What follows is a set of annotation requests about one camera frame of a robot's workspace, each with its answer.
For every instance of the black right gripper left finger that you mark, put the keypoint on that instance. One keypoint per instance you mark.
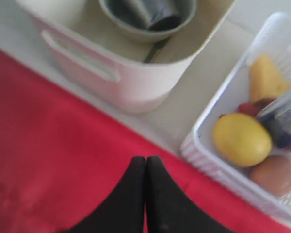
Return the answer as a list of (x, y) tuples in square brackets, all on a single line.
[(123, 210)]

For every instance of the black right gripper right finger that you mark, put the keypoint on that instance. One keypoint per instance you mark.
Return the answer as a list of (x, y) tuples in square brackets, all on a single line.
[(168, 209)]

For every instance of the yellow lemon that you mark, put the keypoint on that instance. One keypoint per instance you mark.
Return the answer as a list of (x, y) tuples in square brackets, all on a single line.
[(241, 140)]

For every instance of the brown egg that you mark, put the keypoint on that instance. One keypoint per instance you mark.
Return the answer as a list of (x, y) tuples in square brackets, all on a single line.
[(273, 175)]

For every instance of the red sausage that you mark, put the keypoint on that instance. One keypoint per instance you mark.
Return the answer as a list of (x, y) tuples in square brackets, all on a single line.
[(252, 109)]

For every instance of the blue white milk carton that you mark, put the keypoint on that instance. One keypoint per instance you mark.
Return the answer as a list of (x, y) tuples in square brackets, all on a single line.
[(276, 119)]

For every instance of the yellow cheese wedge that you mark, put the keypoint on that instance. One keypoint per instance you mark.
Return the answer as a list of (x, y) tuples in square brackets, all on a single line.
[(266, 81)]

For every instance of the steel table knife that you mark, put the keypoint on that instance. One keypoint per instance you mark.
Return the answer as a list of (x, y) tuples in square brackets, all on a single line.
[(155, 50)]

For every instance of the white ceramic bowl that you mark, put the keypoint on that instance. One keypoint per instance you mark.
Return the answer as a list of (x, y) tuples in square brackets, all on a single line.
[(187, 10)]

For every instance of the stainless steel cup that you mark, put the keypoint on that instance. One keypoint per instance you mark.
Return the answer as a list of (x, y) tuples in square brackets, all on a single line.
[(149, 15)]

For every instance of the red tablecloth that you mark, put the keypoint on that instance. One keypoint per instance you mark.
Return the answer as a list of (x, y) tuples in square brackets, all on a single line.
[(60, 158)]

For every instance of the cream plastic tub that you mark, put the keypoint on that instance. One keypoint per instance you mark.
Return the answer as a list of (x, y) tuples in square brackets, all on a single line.
[(94, 54)]

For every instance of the white perforated basket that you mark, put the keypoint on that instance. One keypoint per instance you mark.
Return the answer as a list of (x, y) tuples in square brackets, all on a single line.
[(274, 39)]

